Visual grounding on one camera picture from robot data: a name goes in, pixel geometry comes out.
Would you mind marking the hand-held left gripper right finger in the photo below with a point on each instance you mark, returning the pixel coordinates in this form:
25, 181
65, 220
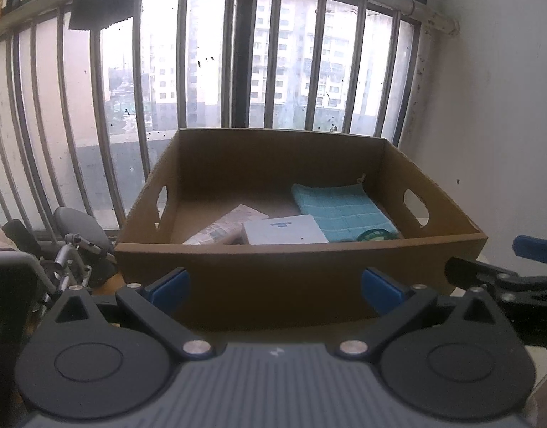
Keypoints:
382, 288

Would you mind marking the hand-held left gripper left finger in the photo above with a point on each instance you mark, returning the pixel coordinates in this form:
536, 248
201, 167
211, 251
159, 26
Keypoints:
171, 288

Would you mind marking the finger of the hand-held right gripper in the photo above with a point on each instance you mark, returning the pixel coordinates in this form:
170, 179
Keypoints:
473, 270
536, 248

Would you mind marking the round green tin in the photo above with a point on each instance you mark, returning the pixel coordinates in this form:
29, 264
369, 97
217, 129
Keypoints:
375, 235

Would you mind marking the white cream tube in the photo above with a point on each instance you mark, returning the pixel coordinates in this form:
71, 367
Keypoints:
220, 229

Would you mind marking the light blue towel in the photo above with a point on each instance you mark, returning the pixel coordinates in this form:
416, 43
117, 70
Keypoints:
340, 214

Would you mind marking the brown cardboard box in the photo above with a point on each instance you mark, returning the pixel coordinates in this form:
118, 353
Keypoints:
277, 276

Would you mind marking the white rectangular box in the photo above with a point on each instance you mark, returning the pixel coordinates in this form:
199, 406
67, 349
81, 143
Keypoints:
282, 230

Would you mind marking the black folding wheelchair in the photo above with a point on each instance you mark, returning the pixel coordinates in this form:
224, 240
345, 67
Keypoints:
77, 227

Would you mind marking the distant apartment buildings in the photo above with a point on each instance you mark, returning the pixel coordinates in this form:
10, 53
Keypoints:
295, 67

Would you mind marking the metal window railing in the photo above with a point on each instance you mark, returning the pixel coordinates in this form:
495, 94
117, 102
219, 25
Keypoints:
242, 53

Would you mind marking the pale horizontal pole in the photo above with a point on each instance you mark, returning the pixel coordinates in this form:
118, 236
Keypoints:
429, 12

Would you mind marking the black ridged plastic piece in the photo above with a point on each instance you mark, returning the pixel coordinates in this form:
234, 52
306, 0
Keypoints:
102, 9

